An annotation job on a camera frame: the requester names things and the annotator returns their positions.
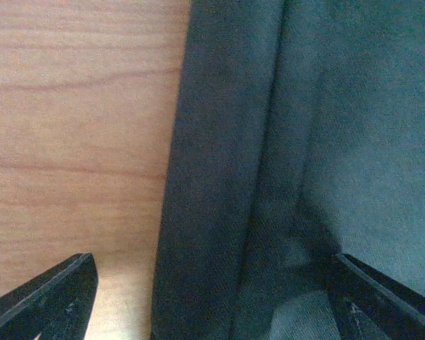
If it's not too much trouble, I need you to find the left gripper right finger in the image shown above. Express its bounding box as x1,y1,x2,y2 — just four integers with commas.
327,254,425,339

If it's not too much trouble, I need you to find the black student backpack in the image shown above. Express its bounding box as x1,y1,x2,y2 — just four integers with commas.
150,1,425,339

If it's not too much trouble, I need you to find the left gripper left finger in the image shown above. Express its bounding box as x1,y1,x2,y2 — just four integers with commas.
0,253,98,339

